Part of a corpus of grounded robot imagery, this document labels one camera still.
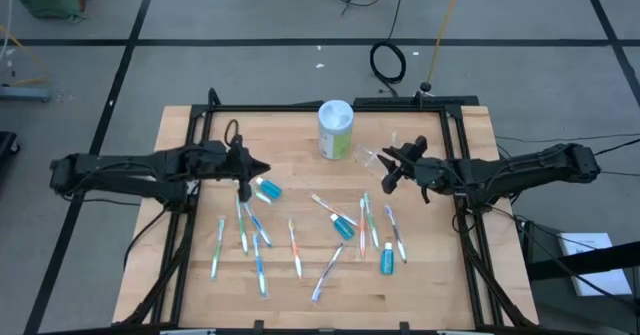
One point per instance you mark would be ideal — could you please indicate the blue toothpaste tube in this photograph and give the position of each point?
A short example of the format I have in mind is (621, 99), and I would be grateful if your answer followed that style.
(387, 261)
(270, 189)

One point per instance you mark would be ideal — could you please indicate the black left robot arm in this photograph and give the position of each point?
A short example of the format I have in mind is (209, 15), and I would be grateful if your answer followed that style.
(100, 165)

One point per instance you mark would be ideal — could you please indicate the black metal beam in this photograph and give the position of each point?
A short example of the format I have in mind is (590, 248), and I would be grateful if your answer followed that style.
(590, 262)

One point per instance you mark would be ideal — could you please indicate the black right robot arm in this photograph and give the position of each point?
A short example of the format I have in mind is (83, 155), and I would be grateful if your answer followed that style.
(525, 167)

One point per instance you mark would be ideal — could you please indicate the grey blue floor rail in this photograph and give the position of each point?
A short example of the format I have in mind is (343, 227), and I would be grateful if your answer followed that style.
(25, 93)

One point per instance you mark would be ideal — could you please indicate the white paper booklet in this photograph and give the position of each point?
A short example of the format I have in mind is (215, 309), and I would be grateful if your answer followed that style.
(600, 275)

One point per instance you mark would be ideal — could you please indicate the clear plastic cup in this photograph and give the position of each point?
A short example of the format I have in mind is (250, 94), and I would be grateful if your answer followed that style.
(365, 157)

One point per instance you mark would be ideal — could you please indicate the white green wipes canister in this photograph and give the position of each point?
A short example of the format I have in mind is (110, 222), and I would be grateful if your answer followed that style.
(335, 130)

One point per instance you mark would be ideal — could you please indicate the orange toothbrush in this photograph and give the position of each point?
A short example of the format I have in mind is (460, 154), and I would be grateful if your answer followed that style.
(332, 209)
(362, 230)
(295, 250)

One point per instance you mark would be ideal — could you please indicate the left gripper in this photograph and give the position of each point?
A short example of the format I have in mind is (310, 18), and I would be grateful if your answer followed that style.
(222, 162)

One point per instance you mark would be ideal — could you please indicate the black floor object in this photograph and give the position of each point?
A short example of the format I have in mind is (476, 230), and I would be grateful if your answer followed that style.
(6, 147)

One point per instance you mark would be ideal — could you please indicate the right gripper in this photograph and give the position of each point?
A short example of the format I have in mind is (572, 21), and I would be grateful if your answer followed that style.
(430, 174)

